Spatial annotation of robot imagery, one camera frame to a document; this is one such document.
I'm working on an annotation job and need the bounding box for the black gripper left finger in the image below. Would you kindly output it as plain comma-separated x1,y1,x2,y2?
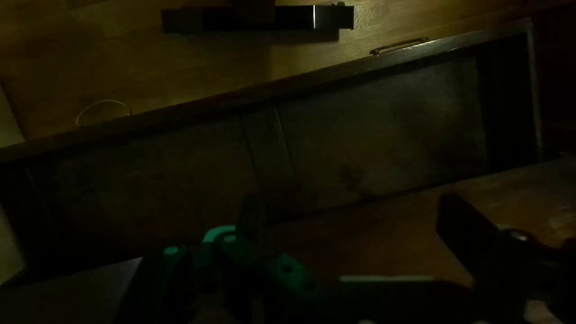
127,191,338,324

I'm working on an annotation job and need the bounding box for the dark wooden slant-front dresser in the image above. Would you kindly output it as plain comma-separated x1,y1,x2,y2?
0,153,576,324

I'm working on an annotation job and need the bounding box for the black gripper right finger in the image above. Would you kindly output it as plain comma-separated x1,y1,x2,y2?
435,191,576,324

